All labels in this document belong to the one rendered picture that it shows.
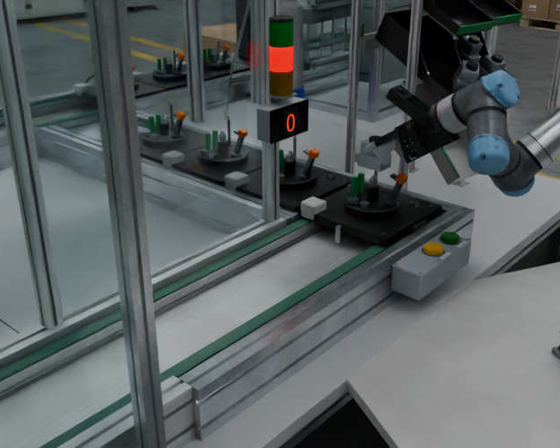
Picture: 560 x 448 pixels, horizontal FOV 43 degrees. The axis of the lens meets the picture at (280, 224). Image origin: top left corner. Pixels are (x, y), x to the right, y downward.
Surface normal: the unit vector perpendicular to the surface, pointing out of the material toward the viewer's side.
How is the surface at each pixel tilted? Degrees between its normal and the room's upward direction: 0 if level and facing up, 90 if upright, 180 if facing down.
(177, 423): 90
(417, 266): 0
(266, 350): 90
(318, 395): 0
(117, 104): 90
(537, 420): 0
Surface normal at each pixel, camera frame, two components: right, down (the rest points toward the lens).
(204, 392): 0.75, 0.29
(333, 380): 0.00, -0.90
